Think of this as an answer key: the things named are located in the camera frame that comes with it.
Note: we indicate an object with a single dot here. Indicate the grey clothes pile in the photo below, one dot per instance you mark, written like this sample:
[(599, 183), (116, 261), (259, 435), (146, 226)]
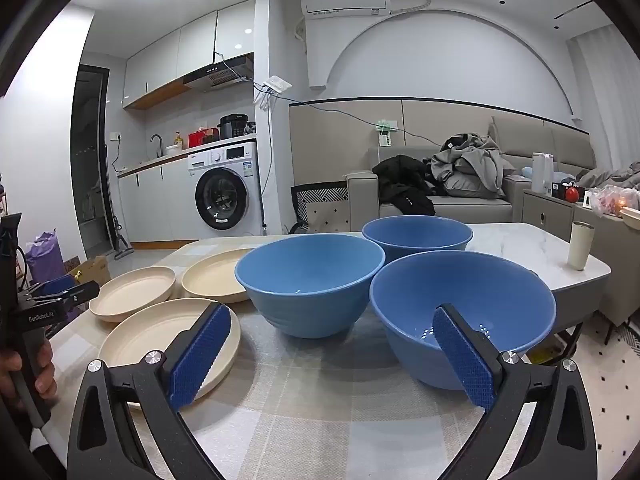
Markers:
[(470, 165)]

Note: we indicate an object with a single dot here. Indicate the wall socket with plugs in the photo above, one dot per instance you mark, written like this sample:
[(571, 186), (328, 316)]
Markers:
[(385, 130)]

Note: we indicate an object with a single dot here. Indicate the white upper cabinets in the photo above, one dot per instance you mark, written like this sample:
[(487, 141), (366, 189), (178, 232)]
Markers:
[(165, 55)]

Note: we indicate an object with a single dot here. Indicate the white kitchen base cabinet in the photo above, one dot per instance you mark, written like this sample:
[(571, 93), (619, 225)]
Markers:
[(155, 200)]

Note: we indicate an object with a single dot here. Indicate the floor mop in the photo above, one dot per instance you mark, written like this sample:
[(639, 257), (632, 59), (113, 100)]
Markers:
[(122, 247)]

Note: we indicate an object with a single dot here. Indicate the white washing machine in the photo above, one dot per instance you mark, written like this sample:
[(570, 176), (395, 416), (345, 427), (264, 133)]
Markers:
[(225, 195)]

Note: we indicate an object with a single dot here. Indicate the black jacket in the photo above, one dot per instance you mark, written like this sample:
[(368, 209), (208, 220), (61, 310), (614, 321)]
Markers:
[(405, 185)]

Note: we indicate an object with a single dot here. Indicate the kitchen faucet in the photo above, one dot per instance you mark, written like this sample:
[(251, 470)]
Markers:
[(159, 141)]

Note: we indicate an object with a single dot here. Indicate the blue bowl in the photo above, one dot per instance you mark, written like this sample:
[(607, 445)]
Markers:
[(400, 305), (415, 235), (305, 280)]

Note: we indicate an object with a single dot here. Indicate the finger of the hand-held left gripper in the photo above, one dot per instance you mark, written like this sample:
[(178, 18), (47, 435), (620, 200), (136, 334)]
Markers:
[(60, 307), (52, 285)]

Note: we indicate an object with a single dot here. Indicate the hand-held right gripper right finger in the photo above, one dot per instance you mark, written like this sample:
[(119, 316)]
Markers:
[(462, 355)]

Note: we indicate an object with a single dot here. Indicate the grey blanket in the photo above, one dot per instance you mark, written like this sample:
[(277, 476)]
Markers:
[(610, 177)]

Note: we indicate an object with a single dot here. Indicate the black glass door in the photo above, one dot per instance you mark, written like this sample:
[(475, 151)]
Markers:
[(90, 160)]

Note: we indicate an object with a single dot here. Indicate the white power strip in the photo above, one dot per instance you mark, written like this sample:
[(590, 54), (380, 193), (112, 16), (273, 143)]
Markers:
[(277, 85)]

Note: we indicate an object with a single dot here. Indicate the red round object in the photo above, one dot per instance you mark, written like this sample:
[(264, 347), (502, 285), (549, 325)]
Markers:
[(572, 194)]

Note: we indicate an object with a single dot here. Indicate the range hood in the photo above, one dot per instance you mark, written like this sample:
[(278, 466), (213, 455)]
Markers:
[(220, 77)]

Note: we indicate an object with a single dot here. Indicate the cream tumbler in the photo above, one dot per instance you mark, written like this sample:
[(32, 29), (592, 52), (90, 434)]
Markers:
[(580, 247)]

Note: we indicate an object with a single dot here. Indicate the black white patterned cushion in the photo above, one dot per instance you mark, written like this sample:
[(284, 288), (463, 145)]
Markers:
[(320, 205)]

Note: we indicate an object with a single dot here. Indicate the cardboard box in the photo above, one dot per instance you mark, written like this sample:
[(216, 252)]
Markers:
[(92, 270)]

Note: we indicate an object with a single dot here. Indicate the person's left hand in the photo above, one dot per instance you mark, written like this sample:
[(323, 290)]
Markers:
[(46, 367)]

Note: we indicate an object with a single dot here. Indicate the cream plate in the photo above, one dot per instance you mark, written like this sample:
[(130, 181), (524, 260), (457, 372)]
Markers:
[(150, 335), (132, 292), (215, 275)]

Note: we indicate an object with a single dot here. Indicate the grey sofa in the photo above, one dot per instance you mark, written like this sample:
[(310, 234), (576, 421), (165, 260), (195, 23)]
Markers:
[(470, 207)]

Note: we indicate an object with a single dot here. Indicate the person's left forearm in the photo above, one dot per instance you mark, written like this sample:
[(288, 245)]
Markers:
[(45, 460)]

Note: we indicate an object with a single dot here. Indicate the clear plastic bag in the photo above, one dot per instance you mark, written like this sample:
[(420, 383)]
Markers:
[(610, 200)]

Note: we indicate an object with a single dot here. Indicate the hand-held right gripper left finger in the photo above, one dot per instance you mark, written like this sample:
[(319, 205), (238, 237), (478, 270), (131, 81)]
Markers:
[(197, 355)]

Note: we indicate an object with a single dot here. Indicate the black rice cooker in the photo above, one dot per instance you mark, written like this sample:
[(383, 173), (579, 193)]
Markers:
[(234, 126)]

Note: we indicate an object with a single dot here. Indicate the yellow soap bottle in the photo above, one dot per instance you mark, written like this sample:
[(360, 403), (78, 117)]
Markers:
[(178, 140)]

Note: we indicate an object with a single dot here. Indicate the white air conditioner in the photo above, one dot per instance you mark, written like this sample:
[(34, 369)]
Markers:
[(345, 2)]

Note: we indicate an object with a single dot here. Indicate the marble coffee table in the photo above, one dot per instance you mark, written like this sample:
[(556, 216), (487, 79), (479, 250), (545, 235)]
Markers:
[(520, 250)]

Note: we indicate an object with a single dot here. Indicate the red box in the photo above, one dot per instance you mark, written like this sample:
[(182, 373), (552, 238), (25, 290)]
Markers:
[(202, 138)]

